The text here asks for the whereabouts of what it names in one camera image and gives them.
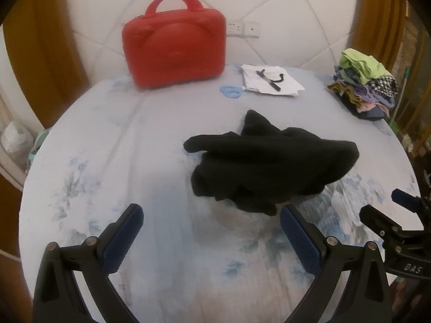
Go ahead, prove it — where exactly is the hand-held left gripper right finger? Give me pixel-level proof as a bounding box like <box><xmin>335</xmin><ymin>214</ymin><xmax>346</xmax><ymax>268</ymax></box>
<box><xmin>279</xmin><ymin>204</ymin><xmax>393</xmax><ymax>323</ymax></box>

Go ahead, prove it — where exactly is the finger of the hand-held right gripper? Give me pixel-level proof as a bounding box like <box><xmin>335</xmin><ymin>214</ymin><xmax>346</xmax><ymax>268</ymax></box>
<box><xmin>359</xmin><ymin>205</ymin><xmax>405</xmax><ymax>254</ymax></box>
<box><xmin>391</xmin><ymin>188</ymin><xmax>431</xmax><ymax>216</ymax></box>

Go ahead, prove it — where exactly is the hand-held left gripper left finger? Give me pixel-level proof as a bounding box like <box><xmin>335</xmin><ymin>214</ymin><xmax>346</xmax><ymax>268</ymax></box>
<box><xmin>32</xmin><ymin>203</ymin><xmax>145</xmax><ymax>323</ymax></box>

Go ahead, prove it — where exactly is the black garment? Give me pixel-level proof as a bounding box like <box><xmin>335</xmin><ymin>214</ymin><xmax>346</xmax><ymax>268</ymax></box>
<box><xmin>183</xmin><ymin>109</ymin><xmax>359</xmax><ymax>216</ymax></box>

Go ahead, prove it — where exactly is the pile of colourful clothes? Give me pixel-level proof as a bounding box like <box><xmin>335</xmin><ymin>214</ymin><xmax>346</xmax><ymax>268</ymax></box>
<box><xmin>328</xmin><ymin>48</ymin><xmax>399</xmax><ymax>121</ymax></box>

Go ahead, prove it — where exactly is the teal cloth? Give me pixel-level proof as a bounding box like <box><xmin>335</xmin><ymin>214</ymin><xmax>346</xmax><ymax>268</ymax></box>
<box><xmin>28</xmin><ymin>128</ymin><xmax>52</xmax><ymax>163</ymax></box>

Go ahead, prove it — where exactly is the clear plastic bag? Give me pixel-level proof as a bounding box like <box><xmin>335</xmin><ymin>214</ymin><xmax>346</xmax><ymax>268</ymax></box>
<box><xmin>1</xmin><ymin>121</ymin><xmax>35</xmax><ymax>163</ymax></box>

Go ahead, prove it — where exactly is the stack of white papers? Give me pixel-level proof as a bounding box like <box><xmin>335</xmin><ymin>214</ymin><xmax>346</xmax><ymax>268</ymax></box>
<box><xmin>241</xmin><ymin>63</ymin><xmax>305</xmax><ymax>97</ymax></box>

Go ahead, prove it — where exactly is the black pen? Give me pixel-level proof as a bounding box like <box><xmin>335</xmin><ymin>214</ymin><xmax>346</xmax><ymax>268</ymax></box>
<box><xmin>255</xmin><ymin>69</ymin><xmax>282</xmax><ymax>92</ymax></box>

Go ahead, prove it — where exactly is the wooden headboard side panel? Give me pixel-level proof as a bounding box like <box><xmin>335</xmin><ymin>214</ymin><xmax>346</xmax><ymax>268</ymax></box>
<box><xmin>350</xmin><ymin>0</ymin><xmax>409</xmax><ymax>71</ymax></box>
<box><xmin>3</xmin><ymin>0</ymin><xmax>93</xmax><ymax>130</ymax></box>

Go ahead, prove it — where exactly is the red hard carry case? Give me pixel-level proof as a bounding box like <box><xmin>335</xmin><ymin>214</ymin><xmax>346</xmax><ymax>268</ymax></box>
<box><xmin>121</xmin><ymin>0</ymin><xmax>226</xmax><ymax>90</ymax></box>

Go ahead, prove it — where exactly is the white padded headboard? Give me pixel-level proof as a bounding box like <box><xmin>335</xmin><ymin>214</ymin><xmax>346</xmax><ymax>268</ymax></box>
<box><xmin>65</xmin><ymin>0</ymin><xmax>359</xmax><ymax>85</ymax></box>

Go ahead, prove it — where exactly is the blue plastic ring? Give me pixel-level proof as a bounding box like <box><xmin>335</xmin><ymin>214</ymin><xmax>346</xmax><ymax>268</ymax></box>
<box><xmin>220</xmin><ymin>85</ymin><xmax>242</xmax><ymax>99</ymax></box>

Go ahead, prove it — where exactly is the white wall socket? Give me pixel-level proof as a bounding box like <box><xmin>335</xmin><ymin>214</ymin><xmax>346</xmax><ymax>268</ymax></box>
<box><xmin>243</xmin><ymin>22</ymin><xmax>261</xmax><ymax>38</ymax></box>
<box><xmin>226</xmin><ymin>20</ymin><xmax>244</xmax><ymax>36</ymax></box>

